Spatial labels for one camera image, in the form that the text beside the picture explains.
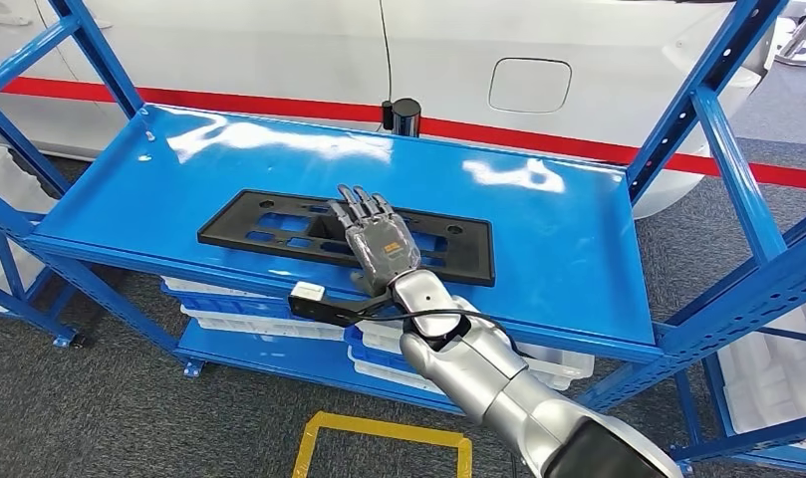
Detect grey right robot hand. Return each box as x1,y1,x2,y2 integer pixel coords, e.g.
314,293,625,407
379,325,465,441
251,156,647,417
328,184,422,298

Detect black plastic panel part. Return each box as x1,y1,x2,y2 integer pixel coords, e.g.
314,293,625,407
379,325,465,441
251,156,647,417
196,189,496,288

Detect blue metal shelf rack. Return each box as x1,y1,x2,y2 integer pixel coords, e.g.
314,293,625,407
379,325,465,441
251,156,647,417
0,157,87,349
0,0,806,417
670,323,806,476

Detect blue plastic bin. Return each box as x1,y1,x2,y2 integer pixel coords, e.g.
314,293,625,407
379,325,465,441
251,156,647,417
345,326,417,374
161,285,295,320

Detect translucent white plastic bin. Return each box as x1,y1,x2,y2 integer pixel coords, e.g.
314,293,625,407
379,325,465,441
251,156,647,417
725,382,806,435
356,297,595,391
347,346,443,395
0,141,61,312
179,304,347,343
717,293,806,397
161,275,272,300

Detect white car body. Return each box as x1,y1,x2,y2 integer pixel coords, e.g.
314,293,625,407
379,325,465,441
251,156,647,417
0,0,777,219

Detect white stand base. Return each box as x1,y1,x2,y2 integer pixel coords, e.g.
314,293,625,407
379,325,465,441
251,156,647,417
775,0,806,68

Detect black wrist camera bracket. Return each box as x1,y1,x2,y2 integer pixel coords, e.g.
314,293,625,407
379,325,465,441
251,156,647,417
288,293,398,330

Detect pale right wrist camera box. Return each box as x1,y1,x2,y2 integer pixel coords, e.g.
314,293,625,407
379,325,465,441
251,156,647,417
290,281,326,304

